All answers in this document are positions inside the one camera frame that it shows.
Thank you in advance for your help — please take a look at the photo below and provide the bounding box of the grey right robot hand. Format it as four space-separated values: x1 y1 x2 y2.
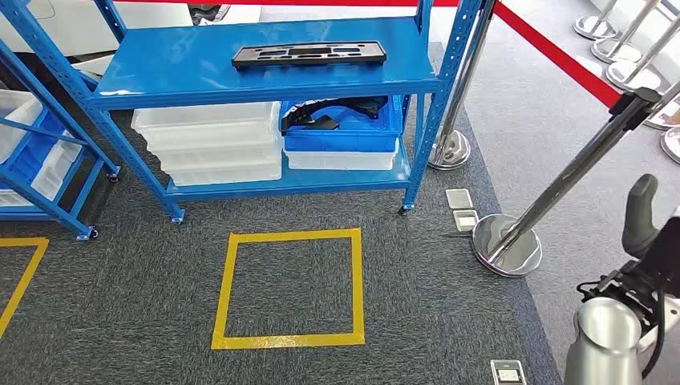
621 173 660 260

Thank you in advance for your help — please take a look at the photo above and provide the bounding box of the black plastic plate bracket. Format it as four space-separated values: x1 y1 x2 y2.
231 40 387 70

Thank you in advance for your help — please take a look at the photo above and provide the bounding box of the black curved plastic part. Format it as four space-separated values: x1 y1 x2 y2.
280 96 389 134

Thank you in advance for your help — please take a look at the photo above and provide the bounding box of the blue metal shelf rack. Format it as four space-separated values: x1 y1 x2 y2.
0 37 122 241
0 0 498 225

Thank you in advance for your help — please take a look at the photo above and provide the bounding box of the clear plastic wrapper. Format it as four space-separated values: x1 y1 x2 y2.
575 55 605 79

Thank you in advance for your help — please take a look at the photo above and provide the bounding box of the metal floor outlet box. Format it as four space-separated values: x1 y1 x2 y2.
489 359 528 385
445 188 475 210
452 209 481 233

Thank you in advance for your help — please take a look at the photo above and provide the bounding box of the blue plastic bin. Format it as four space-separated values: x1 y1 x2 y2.
280 95 405 154
2 108 73 184

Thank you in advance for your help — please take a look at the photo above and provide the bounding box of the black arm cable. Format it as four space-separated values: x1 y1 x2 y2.
640 286 670 381

